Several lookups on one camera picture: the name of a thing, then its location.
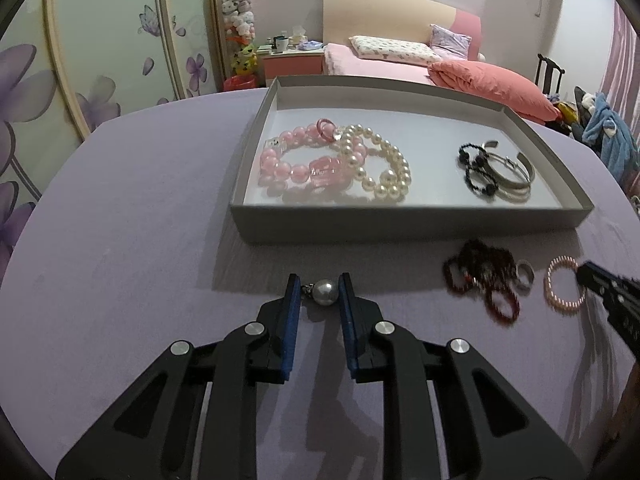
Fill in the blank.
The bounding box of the white pearl earring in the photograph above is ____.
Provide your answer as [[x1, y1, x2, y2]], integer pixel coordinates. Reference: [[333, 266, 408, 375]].
[[300, 279, 337, 308]]

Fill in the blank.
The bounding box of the pink duvet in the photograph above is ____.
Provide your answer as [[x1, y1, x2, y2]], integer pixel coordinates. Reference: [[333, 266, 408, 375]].
[[427, 59, 563, 123]]

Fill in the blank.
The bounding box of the flower print wardrobe door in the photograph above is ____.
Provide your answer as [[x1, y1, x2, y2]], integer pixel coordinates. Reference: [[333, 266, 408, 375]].
[[47, 0, 183, 136], [160, 0, 226, 98], [0, 0, 90, 281]]

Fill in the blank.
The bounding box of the purple pillow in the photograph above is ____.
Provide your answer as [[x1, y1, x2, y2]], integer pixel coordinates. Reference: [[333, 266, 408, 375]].
[[429, 24, 473, 61]]

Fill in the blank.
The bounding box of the bed with pink sheet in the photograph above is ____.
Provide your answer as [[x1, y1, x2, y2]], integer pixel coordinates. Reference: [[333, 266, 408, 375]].
[[324, 42, 501, 86]]

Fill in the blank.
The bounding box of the grey cardboard box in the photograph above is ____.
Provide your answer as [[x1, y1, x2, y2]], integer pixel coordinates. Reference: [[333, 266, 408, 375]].
[[229, 75, 596, 246]]

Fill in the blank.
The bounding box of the pink white nightstand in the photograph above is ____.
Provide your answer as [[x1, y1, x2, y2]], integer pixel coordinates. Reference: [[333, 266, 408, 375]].
[[262, 47, 325, 88]]

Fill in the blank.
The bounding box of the white pearl bracelet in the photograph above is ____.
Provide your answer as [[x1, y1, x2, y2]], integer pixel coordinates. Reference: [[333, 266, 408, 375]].
[[332, 124, 413, 203]]

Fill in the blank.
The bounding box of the clear pink ring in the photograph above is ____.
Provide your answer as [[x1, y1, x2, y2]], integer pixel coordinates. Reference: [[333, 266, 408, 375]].
[[316, 118, 342, 142]]

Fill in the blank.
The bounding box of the black bead bracelet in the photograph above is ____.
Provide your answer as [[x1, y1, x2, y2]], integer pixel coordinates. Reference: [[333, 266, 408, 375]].
[[456, 142, 501, 197]]

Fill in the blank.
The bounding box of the white patterned pillow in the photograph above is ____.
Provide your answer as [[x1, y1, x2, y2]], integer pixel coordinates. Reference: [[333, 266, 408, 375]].
[[348, 35, 443, 67]]

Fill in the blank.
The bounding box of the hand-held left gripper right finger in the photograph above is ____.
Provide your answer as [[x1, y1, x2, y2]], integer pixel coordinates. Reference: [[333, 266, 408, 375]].
[[337, 272, 586, 480]]

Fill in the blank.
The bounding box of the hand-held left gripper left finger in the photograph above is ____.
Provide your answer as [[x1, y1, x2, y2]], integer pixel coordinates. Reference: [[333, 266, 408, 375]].
[[55, 272, 302, 480]]

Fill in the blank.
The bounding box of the yellow plush toy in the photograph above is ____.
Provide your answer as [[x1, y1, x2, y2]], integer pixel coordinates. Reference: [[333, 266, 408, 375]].
[[232, 45, 260, 77]]

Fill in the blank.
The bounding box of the large pink bead bracelet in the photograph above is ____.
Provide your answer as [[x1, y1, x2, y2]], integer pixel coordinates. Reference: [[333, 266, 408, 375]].
[[257, 125, 353, 190]]

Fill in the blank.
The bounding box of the dark red bead bracelet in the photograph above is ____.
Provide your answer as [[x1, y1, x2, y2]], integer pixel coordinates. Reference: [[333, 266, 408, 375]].
[[442, 239, 522, 322]]

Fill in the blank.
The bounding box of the wide silver cuff bracelet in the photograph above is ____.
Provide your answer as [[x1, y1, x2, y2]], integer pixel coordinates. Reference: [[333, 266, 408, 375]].
[[480, 140, 537, 196]]

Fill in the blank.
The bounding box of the dark wooden chair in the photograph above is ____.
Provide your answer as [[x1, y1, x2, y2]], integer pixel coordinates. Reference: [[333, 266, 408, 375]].
[[535, 53, 566, 98]]

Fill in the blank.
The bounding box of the small pink bead bracelet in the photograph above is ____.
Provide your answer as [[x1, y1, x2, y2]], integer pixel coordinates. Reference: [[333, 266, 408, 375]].
[[544, 256, 588, 312]]

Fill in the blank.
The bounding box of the blue clothing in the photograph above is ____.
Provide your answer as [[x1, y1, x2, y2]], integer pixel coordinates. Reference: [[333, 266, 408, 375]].
[[580, 92, 640, 181]]

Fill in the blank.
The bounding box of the pink curtain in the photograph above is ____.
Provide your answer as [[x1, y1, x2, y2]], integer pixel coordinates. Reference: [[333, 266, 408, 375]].
[[597, 0, 640, 126]]

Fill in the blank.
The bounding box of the red yellow bag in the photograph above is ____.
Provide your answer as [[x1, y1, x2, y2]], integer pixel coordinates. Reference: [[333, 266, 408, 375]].
[[547, 92, 581, 123]]

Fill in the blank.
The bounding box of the beige pink headboard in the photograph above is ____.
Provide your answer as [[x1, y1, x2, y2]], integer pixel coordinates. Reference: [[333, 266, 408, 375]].
[[322, 0, 483, 61]]

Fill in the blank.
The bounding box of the clear tube of plush toys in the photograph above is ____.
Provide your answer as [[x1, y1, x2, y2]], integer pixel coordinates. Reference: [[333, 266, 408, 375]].
[[220, 0, 258, 76]]

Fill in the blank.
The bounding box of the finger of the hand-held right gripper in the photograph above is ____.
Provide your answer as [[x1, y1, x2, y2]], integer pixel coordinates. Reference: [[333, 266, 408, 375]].
[[575, 260, 640, 356]]

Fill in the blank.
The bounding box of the silver ring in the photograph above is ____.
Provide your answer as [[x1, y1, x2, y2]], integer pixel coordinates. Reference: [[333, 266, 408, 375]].
[[514, 259, 536, 292]]

